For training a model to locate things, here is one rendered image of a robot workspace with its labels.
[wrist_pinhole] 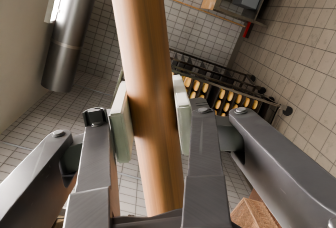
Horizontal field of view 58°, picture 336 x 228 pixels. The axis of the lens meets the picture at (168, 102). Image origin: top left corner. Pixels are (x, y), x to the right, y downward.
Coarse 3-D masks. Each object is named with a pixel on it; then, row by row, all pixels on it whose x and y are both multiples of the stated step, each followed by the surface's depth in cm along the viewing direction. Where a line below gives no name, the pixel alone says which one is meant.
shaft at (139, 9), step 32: (128, 0) 16; (160, 0) 17; (128, 32) 17; (160, 32) 17; (128, 64) 18; (160, 64) 18; (128, 96) 19; (160, 96) 18; (160, 128) 19; (160, 160) 20; (160, 192) 20
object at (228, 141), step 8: (192, 104) 18; (200, 104) 18; (216, 120) 16; (224, 120) 15; (224, 128) 15; (232, 128) 15; (224, 136) 15; (232, 136) 15; (240, 136) 15; (224, 144) 15; (232, 144) 15; (240, 144) 15
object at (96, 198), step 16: (96, 112) 15; (96, 128) 15; (96, 144) 13; (80, 160) 12; (96, 160) 12; (112, 160) 13; (80, 176) 11; (96, 176) 11; (112, 176) 12; (80, 192) 9; (96, 192) 9; (112, 192) 10; (80, 208) 8; (96, 208) 8; (112, 208) 9; (64, 224) 8; (80, 224) 8; (96, 224) 8
